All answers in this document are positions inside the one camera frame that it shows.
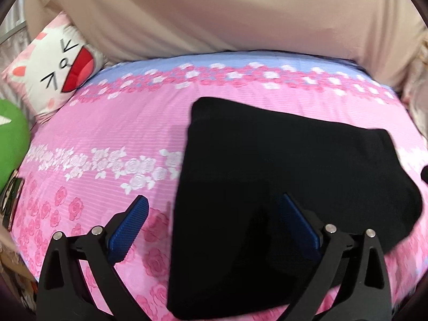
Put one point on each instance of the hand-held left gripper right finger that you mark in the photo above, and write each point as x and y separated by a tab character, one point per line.
301	224

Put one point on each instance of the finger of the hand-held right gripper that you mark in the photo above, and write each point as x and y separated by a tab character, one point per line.
425	174

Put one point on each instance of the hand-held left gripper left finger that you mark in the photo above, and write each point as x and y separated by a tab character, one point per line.
128	231

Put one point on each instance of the black pants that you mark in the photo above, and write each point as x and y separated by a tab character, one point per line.
267	157

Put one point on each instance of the pink rose print bed sheet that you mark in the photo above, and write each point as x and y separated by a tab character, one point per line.
117	123

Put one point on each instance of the dark framed object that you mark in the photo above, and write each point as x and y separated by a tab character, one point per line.
11	200

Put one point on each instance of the green plush toy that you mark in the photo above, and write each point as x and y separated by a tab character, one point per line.
11	140

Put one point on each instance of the white cat face cushion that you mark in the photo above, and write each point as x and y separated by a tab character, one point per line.
57	70

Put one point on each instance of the beige cloth backdrop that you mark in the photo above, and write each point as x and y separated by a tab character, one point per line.
217	13

